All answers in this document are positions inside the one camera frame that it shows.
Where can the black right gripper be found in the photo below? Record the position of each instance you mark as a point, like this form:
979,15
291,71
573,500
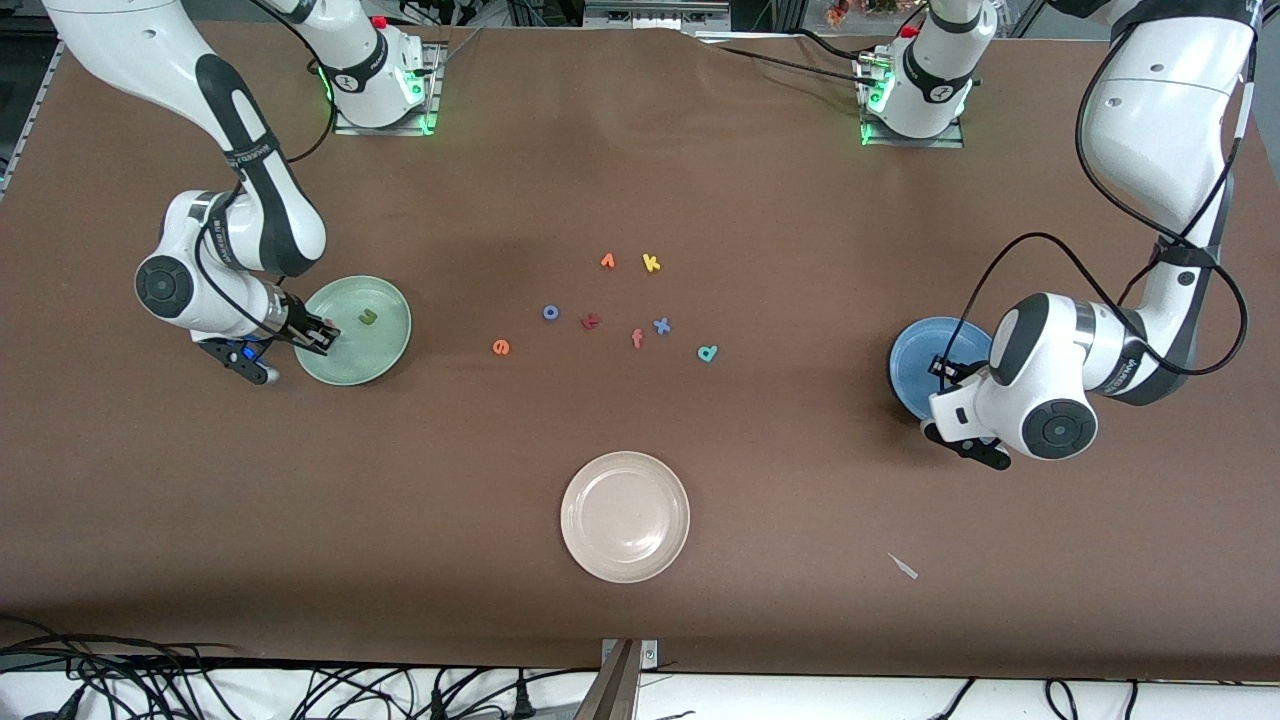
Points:
297,326

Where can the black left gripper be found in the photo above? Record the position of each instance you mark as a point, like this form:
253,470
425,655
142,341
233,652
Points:
946,368

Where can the teal foam letter p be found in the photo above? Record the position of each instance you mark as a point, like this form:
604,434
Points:
714,350

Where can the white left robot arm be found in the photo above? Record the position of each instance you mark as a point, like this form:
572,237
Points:
1160,120

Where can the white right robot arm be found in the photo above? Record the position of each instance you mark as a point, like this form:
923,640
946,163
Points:
170,285

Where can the blue plate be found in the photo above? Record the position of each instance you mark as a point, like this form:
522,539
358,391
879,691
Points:
915,370

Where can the green plate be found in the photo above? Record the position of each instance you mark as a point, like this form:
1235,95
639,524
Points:
380,350

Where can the white tape scrap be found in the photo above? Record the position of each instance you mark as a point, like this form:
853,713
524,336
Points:
903,566

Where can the beige plate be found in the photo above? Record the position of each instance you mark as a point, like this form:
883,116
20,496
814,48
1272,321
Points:
625,517

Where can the brown table cover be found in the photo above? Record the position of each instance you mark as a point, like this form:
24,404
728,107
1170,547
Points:
640,180

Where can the orange object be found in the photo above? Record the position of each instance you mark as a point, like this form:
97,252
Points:
840,12

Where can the grey metal bar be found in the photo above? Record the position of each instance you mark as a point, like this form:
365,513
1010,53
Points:
612,690

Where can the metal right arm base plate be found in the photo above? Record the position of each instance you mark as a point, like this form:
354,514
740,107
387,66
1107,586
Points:
380,131

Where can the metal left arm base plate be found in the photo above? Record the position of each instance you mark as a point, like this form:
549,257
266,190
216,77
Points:
910,143

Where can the aluminium frame rail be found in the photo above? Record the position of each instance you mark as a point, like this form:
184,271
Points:
25,120

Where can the small metal bracket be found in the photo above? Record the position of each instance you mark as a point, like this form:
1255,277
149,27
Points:
650,655

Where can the grey metal frame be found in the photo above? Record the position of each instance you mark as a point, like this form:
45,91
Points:
655,12

